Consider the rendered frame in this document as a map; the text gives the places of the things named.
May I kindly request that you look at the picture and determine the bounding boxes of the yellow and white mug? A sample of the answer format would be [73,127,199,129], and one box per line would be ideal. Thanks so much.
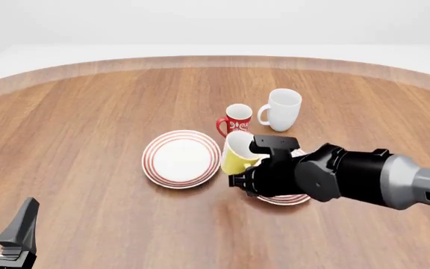
[220,130,264,176]

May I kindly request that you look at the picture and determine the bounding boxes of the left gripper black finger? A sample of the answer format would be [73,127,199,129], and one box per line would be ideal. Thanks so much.
[0,197,40,253]

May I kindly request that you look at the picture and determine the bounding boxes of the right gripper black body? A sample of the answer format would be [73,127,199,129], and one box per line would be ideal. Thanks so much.
[228,164,272,199]

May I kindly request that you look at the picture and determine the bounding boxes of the white plate with red rings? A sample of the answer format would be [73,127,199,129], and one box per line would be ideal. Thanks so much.
[255,148,312,207]
[141,129,222,190]

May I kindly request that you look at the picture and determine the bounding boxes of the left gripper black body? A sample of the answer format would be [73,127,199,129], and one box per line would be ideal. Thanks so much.
[0,244,37,269]

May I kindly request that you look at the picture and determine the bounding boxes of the red patterned mug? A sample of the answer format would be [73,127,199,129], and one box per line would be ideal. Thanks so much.
[216,103,254,139]

